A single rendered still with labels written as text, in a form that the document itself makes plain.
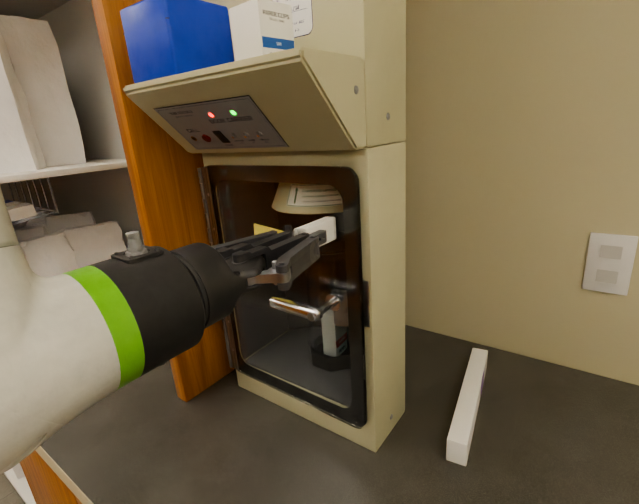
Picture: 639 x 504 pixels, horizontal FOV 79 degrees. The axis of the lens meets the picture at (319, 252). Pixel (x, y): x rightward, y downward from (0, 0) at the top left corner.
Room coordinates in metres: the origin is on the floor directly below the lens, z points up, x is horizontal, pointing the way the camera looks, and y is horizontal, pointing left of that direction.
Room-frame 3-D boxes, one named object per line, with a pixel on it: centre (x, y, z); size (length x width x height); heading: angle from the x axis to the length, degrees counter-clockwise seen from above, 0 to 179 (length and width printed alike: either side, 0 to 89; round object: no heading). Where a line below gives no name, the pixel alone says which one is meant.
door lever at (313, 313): (0.50, 0.03, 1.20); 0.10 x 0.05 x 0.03; 51
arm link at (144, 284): (0.29, 0.14, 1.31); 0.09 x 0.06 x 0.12; 53
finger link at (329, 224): (0.47, 0.00, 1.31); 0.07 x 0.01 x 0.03; 143
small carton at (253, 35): (0.50, 0.05, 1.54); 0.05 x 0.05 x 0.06; 47
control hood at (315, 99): (0.53, 0.09, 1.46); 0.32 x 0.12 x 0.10; 52
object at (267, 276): (0.34, 0.06, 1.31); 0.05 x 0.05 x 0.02; 51
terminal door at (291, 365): (0.57, 0.07, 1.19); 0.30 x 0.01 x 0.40; 51
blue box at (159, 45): (0.59, 0.17, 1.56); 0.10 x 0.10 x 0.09; 52
